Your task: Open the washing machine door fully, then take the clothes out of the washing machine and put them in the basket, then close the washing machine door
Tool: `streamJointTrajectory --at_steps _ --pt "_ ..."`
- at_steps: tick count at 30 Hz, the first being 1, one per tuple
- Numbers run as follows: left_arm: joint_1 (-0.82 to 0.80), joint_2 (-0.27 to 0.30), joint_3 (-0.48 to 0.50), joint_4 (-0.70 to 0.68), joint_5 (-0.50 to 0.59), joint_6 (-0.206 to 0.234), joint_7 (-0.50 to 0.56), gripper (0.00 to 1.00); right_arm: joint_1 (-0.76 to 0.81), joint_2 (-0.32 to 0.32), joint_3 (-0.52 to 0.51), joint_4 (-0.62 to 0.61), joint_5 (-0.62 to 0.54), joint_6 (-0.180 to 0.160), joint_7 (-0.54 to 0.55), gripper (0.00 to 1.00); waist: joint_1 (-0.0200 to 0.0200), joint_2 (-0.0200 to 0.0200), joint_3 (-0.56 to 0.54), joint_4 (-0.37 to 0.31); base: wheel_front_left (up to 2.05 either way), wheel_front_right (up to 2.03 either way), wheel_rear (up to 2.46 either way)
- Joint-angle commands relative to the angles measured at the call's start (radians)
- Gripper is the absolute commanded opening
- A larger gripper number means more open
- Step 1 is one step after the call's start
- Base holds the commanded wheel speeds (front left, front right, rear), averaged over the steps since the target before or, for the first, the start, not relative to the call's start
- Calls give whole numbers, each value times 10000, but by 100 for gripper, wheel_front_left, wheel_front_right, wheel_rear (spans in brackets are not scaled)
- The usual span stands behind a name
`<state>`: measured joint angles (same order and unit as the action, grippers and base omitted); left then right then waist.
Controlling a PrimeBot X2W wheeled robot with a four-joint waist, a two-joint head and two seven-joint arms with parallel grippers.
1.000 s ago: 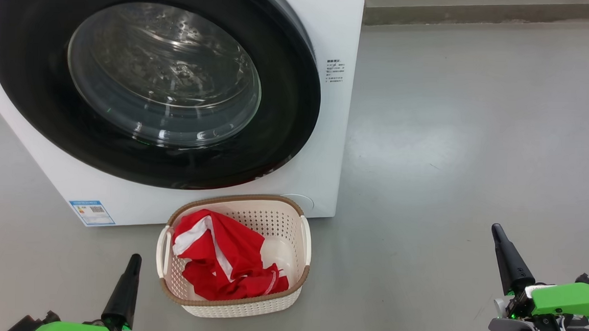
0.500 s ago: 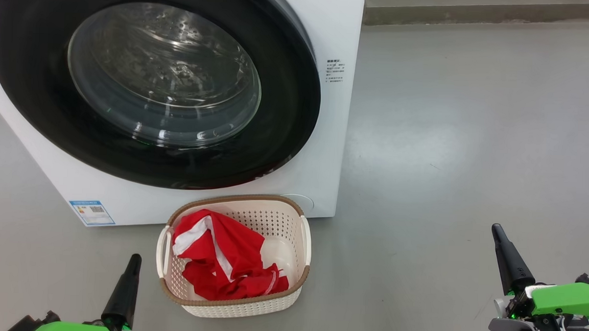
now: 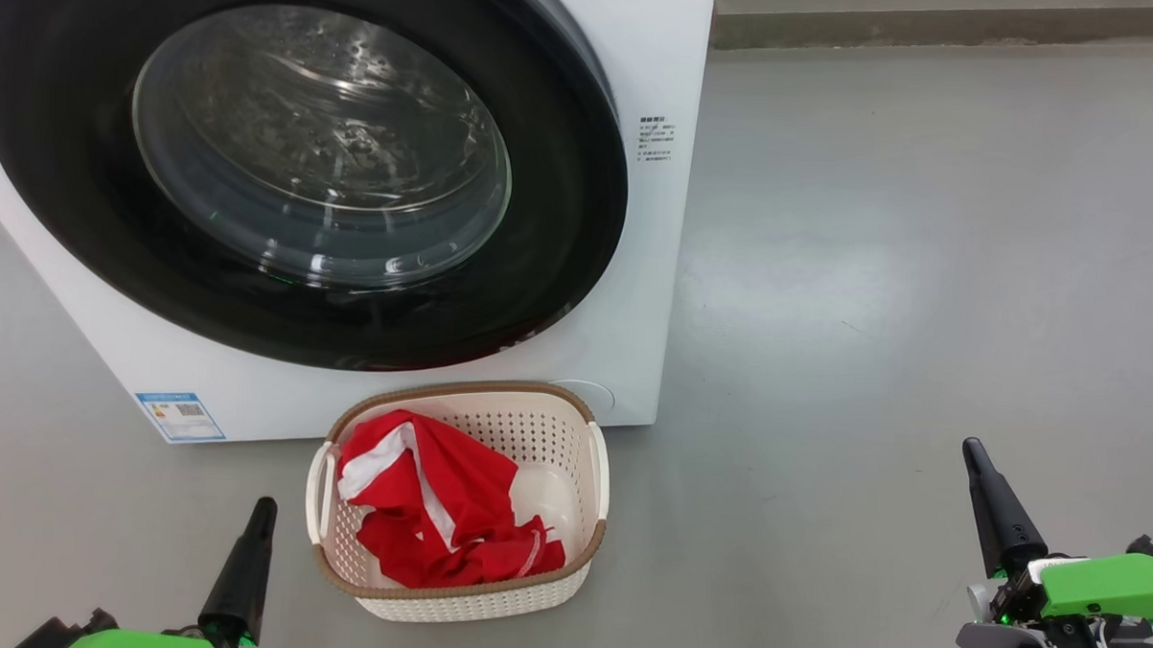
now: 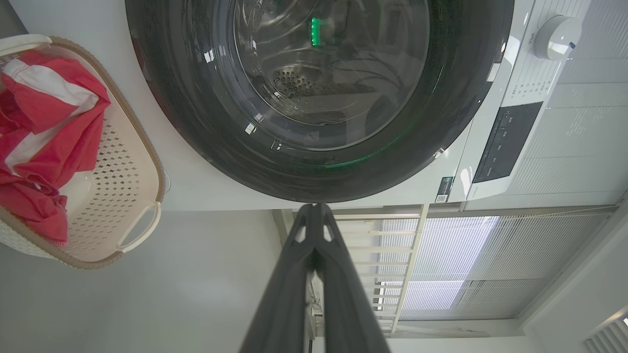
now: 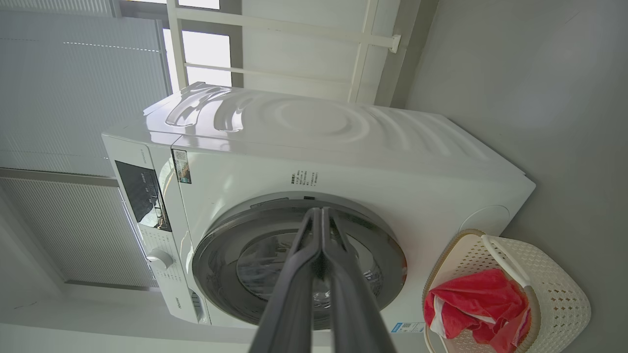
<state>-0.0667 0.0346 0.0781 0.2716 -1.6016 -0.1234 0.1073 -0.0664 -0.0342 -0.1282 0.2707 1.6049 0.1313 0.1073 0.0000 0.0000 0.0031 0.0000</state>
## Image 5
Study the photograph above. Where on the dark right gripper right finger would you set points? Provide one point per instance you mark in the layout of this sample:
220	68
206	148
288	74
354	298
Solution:
353	309

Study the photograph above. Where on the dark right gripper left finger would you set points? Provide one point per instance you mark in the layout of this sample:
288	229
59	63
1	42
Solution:
289	304

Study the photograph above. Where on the black round glass washer door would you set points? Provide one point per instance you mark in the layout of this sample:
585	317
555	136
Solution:
221	264

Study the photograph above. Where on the red and white garment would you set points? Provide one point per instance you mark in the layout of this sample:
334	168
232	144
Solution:
471	299

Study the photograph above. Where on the white front-load washing machine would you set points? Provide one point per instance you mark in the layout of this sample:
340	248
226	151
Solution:
343	162

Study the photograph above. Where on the cream perforated laundry basket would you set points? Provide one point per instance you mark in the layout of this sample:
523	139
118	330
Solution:
554	294

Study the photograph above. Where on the blue energy label sticker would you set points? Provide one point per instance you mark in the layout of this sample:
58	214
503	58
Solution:
407	327

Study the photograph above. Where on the white metal railing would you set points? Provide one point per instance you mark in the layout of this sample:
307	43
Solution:
363	39

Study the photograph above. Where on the white ribbed window blind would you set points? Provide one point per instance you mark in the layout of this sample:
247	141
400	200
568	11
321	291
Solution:
73	98

